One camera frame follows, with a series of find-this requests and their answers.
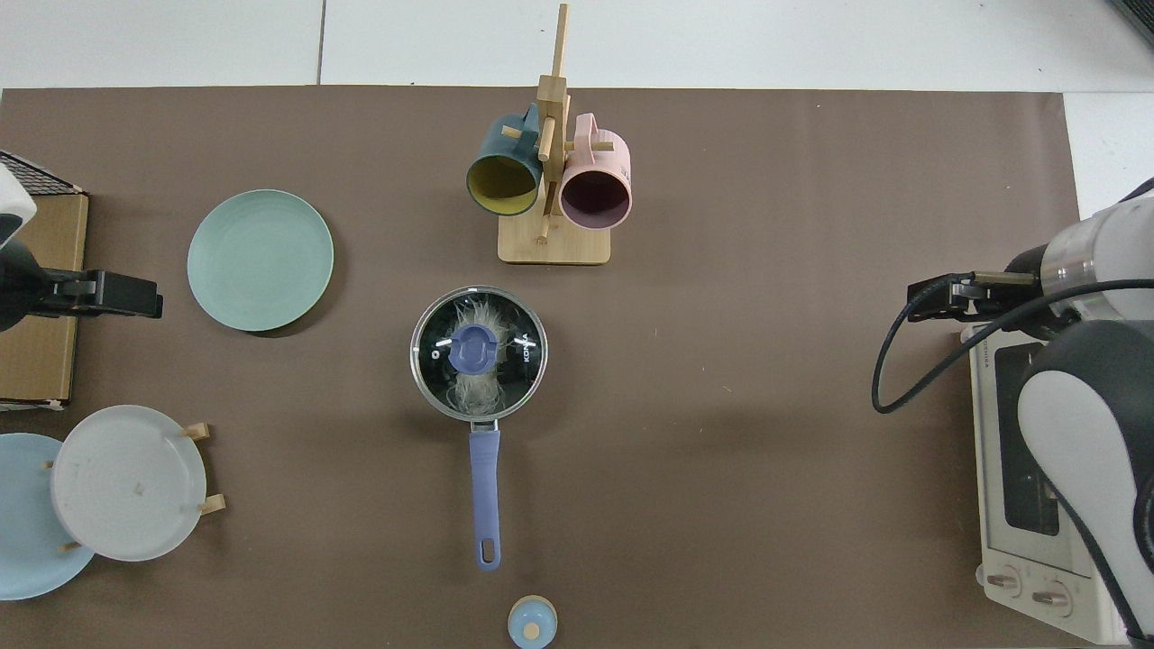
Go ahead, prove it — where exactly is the glass lid blue knob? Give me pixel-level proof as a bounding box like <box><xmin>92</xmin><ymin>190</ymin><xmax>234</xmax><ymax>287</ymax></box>
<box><xmin>411</xmin><ymin>287</ymin><xmax>548</xmax><ymax>423</ymax></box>

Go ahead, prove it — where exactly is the white vermicelli bundle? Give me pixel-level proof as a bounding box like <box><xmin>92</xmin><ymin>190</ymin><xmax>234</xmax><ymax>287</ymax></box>
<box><xmin>445</xmin><ymin>297</ymin><xmax>508</xmax><ymax>418</ymax></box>

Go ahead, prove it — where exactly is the pale green plate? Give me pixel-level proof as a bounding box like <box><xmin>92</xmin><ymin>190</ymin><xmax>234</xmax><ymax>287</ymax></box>
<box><xmin>187</xmin><ymin>188</ymin><xmax>335</xmax><ymax>333</ymax></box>

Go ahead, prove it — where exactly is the wooden plate rack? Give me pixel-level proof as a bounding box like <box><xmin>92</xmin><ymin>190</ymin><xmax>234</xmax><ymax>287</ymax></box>
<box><xmin>43</xmin><ymin>422</ymin><xmax>226</xmax><ymax>553</ymax></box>

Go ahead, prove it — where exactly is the grey plate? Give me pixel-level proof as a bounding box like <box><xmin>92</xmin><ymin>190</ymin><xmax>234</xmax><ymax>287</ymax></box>
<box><xmin>50</xmin><ymin>405</ymin><xmax>208</xmax><ymax>562</ymax></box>

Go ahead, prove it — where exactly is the light blue plate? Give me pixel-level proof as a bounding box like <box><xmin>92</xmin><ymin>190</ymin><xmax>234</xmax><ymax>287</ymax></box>
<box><xmin>0</xmin><ymin>433</ymin><xmax>96</xmax><ymax>601</ymax></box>

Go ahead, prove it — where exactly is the pale toaster oven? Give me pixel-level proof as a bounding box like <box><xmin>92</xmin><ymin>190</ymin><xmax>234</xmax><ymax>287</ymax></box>
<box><xmin>960</xmin><ymin>320</ymin><xmax>1154</xmax><ymax>646</ymax></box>

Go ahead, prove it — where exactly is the brown table cloth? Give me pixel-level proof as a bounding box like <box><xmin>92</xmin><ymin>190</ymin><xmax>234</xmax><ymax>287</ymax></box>
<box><xmin>0</xmin><ymin>86</ymin><xmax>1089</xmax><ymax>649</ymax></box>

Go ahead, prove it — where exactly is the dark grey panel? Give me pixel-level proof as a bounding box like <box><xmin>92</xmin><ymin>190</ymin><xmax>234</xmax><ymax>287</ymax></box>
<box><xmin>1107</xmin><ymin>0</ymin><xmax>1154</xmax><ymax>48</ymax></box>

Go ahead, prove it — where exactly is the pink ribbed mug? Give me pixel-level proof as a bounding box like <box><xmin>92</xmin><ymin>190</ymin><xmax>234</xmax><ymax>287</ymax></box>
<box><xmin>558</xmin><ymin>113</ymin><xmax>634</xmax><ymax>231</ymax></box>

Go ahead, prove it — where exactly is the wooden mug stand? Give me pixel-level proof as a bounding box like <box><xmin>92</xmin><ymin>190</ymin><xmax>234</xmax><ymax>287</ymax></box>
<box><xmin>498</xmin><ymin>3</ymin><xmax>616</xmax><ymax>266</ymax></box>

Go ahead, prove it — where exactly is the dark teal mug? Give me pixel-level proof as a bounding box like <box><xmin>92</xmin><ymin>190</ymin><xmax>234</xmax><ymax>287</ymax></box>
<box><xmin>466</xmin><ymin>102</ymin><xmax>545</xmax><ymax>217</ymax></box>

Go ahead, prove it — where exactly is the small blue round thing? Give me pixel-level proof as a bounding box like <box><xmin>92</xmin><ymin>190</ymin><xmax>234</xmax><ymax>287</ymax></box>
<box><xmin>508</xmin><ymin>595</ymin><xmax>558</xmax><ymax>649</ymax></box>

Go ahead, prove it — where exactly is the black pot purple handle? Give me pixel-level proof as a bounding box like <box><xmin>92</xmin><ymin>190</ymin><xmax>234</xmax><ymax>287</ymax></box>
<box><xmin>410</xmin><ymin>287</ymin><xmax>548</xmax><ymax>572</ymax></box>

